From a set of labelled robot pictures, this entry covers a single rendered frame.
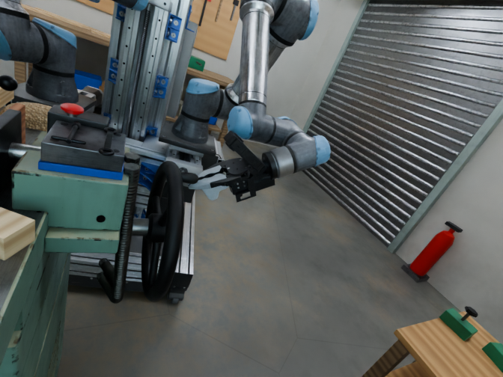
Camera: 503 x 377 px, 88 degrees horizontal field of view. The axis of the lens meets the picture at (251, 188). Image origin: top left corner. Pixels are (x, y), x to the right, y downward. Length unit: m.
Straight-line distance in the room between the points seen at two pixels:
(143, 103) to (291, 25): 0.63
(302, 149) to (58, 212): 0.50
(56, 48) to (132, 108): 0.30
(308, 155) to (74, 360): 1.13
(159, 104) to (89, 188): 0.87
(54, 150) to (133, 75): 0.82
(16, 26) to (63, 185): 0.70
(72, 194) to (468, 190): 2.90
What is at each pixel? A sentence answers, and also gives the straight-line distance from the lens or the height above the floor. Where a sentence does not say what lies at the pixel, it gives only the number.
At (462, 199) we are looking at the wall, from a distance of 2.99.
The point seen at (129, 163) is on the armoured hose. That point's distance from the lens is 0.46.
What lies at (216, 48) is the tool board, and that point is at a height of 1.14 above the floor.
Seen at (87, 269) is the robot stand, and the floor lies 0.18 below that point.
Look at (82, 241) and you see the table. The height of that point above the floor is 0.86.
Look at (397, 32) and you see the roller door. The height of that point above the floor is 2.02.
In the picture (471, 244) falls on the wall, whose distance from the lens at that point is 2.97.
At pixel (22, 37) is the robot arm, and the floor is 1.00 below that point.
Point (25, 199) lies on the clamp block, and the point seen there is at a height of 0.92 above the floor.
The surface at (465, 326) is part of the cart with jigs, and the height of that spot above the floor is 0.58.
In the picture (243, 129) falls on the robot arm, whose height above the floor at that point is 1.03.
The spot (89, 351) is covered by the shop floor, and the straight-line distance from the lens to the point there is 1.36.
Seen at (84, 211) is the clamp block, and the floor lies 0.91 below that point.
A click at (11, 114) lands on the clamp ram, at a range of 0.51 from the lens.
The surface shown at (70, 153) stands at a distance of 0.42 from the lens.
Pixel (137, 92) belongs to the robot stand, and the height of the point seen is 0.90.
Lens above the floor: 1.18
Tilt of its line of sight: 25 degrees down
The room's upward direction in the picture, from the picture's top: 23 degrees clockwise
